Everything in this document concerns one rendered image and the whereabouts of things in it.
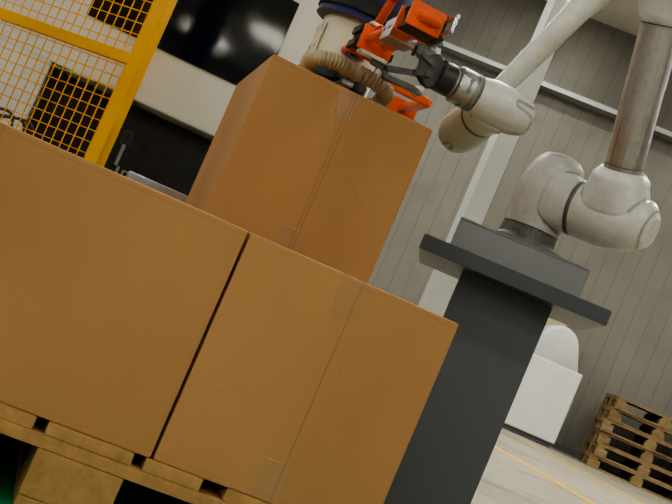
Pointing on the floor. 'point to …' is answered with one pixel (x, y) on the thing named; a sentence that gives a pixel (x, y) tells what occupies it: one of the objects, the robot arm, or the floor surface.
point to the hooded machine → (546, 387)
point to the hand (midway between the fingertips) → (376, 42)
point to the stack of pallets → (594, 448)
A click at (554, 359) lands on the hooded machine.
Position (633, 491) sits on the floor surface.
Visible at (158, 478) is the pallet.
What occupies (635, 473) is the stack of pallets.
